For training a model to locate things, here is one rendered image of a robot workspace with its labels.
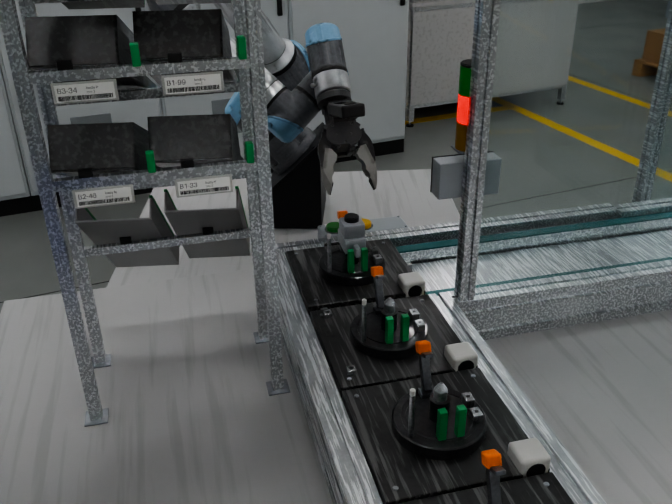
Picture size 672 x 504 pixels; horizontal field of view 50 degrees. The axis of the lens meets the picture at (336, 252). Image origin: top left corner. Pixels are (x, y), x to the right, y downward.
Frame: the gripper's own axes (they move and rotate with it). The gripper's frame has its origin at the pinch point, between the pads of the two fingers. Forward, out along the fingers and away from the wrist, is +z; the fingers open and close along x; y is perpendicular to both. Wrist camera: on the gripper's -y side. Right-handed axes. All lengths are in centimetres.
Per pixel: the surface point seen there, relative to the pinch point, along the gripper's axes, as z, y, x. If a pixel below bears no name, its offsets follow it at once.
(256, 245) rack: 9.0, 2.2, 20.2
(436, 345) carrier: 33.8, -10.8, -7.1
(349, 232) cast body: 8.3, 4.1, 1.2
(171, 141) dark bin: -4.1, -22.4, 33.6
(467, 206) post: 9.9, -12.6, -17.4
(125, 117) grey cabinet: -133, 265, 56
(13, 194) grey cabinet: -100, 280, 122
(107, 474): 45, -8, 50
